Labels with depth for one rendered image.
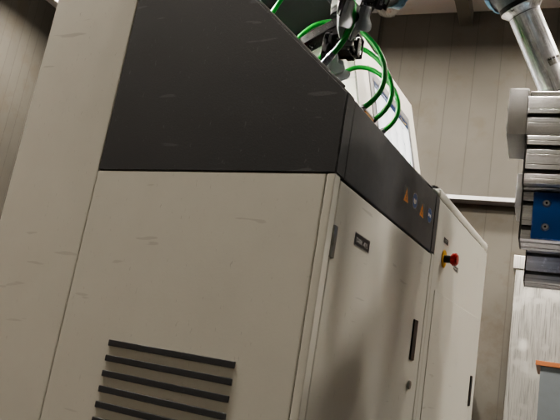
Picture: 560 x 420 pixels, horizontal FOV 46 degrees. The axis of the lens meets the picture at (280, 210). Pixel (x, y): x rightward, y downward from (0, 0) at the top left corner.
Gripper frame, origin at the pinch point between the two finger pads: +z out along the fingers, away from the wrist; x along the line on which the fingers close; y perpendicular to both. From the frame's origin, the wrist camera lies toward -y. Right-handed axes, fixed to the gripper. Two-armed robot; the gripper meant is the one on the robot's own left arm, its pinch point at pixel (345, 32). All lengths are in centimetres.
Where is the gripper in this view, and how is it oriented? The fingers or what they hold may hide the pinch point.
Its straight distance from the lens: 159.0
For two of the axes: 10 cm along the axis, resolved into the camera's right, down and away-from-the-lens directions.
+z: -2.9, 8.0, 5.2
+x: 8.9, 0.2, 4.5
